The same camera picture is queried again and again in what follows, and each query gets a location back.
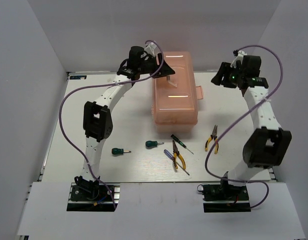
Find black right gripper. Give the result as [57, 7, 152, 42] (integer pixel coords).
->
[210, 62, 244, 89]

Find yellow black pliers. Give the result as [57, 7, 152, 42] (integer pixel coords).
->
[204, 124, 220, 154]

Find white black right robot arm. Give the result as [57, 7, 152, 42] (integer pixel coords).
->
[211, 50, 292, 200]

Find pink plastic toolbox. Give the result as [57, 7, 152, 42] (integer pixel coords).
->
[152, 51, 204, 134]

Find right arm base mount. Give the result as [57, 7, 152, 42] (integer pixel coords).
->
[197, 183, 251, 213]

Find green stubby screwdriver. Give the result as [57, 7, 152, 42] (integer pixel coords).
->
[145, 140, 164, 149]
[111, 147, 131, 156]

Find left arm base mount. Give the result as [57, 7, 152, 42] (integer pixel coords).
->
[66, 183, 120, 213]

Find black green precision screwdriver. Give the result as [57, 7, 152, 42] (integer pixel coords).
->
[170, 134, 194, 154]

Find yellow long nose pliers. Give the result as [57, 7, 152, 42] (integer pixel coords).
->
[172, 140, 186, 169]

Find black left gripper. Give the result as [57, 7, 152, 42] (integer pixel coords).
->
[138, 53, 176, 79]

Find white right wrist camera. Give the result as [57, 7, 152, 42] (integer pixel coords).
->
[230, 50, 247, 69]

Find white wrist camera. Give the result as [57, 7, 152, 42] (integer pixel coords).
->
[144, 42, 157, 57]
[230, 50, 247, 69]

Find dark blue corner label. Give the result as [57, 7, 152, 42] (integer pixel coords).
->
[69, 75, 87, 80]

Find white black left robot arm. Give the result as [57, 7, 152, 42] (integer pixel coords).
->
[74, 45, 175, 200]

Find blue handled screwdriver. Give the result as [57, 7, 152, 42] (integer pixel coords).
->
[163, 149, 190, 176]

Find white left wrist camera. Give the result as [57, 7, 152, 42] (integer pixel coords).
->
[144, 42, 157, 57]

